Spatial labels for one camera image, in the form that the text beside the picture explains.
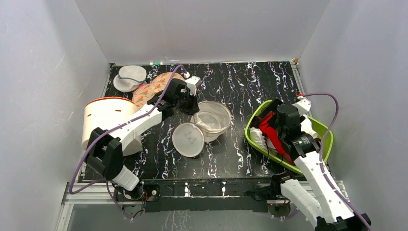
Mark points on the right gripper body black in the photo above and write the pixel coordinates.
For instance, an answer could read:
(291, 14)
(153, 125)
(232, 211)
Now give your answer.
(273, 114)

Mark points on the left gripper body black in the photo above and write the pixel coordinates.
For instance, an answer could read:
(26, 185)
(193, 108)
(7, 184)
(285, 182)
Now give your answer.
(186, 105)

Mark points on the bright red black-trimmed bra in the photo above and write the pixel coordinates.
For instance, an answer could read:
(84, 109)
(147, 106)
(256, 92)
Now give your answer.
(264, 122)

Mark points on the white mesh laundry bag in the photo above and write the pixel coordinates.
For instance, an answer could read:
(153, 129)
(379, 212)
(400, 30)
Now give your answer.
(212, 120)

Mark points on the white padded bra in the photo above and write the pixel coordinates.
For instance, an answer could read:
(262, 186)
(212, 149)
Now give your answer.
(306, 126)

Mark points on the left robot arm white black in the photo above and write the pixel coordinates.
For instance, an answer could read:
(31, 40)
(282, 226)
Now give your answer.
(105, 150)

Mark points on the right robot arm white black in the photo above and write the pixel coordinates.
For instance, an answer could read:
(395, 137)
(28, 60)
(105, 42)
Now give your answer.
(327, 209)

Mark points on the floral mesh laundry bag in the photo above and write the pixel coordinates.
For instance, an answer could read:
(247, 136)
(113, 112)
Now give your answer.
(144, 93)

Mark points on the small white grey-trimmed laundry bag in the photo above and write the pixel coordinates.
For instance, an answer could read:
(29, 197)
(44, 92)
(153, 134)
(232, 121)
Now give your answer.
(129, 78)

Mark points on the red garment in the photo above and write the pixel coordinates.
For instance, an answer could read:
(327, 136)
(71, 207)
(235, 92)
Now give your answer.
(286, 157)

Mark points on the white lace garment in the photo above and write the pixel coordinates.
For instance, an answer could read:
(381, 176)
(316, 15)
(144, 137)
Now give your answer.
(261, 140)

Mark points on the green plastic basin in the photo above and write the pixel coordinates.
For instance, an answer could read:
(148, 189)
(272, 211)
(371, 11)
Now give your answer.
(317, 126)

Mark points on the white cylindrical basket orange rim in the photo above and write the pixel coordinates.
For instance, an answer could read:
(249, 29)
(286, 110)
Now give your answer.
(106, 113)

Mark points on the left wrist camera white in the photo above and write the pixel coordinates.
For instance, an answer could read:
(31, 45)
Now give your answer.
(193, 83)

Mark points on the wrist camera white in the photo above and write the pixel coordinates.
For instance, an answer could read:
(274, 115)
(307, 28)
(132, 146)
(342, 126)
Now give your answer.
(193, 83)
(303, 105)

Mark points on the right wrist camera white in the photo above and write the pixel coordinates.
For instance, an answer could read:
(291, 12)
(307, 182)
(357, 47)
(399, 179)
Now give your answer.
(303, 105)

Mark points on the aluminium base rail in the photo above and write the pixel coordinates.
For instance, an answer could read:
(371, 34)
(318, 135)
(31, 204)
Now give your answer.
(170, 195)

